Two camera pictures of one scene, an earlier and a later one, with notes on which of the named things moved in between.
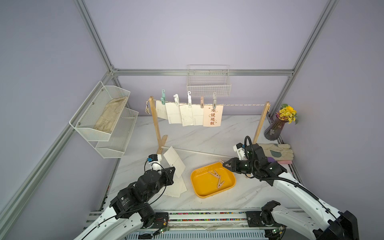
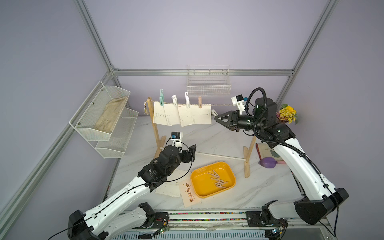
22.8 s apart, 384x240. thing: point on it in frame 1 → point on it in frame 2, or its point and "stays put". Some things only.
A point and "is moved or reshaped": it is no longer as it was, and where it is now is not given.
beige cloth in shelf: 112,111 stays put
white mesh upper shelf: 85,119 stays put
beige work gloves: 278,151 stays put
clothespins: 215,174 stays put
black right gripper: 234,162 → 234,117
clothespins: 219,184 is moved or reshaped
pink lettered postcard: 212,117 → 189,198
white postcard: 174,190 stays put
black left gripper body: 165,180 → 184,157
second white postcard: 173,113 stays put
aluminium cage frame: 9,214 stays put
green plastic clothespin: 163,99 stays put
